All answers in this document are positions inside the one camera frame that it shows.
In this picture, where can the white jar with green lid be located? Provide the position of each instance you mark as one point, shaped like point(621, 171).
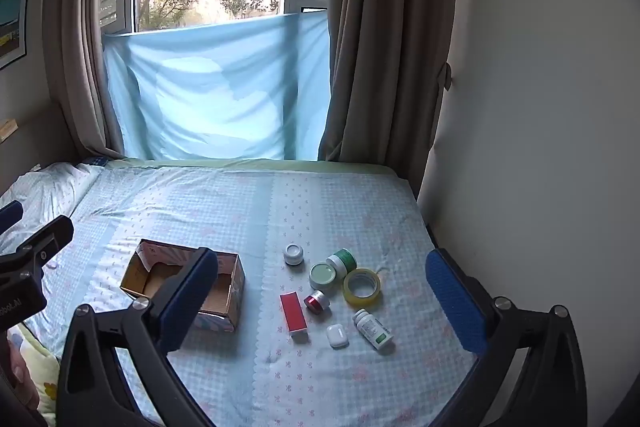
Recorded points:
point(344, 261)

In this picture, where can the white pillow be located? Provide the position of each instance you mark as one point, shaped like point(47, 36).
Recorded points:
point(45, 187)

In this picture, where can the small white jar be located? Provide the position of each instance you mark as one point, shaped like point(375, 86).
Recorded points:
point(294, 254)

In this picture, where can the cardboard box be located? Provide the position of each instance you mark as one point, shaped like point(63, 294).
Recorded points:
point(142, 274)

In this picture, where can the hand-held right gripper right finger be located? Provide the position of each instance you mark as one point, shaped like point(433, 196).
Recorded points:
point(452, 302)

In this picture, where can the white earbuds case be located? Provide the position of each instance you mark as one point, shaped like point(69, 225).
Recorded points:
point(337, 336)

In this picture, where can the light blue cloth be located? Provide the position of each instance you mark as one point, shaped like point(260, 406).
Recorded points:
point(215, 97)

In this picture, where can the wooden shelf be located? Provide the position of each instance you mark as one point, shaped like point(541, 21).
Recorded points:
point(7, 129)

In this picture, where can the flower print blanket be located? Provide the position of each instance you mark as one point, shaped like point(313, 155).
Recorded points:
point(47, 382)

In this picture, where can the pale green jar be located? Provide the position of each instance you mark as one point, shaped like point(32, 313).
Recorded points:
point(322, 276)

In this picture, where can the person's left hand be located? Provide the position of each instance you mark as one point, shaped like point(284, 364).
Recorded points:
point(22, 387)

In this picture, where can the framed wall picture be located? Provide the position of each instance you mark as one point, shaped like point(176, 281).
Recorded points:
point(12, 27)

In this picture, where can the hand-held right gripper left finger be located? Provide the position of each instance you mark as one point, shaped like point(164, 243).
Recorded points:
point(192, 297)

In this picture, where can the red and silver jar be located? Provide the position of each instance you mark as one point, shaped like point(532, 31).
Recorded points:
point(316, 303)

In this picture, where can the curtain tieback hook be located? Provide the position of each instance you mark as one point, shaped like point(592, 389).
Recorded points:
point(445, 77)

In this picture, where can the clear tape roll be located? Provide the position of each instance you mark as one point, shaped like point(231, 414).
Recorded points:
point(348, 289)

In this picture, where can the red rectangular box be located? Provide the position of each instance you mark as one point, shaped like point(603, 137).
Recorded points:
point(291, 312)

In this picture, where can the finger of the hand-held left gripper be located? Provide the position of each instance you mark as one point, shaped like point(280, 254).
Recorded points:
point(10, 214)
point(50, 234)

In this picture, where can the brown curtain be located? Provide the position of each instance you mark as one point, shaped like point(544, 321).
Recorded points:
point(390, 32)
point(80, 32)

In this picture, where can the checked floral bed sheet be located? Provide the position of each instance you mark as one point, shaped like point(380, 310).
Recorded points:
point(225, 217)

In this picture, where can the white pill bottle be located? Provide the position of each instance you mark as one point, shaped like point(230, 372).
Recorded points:
point(372, 331)

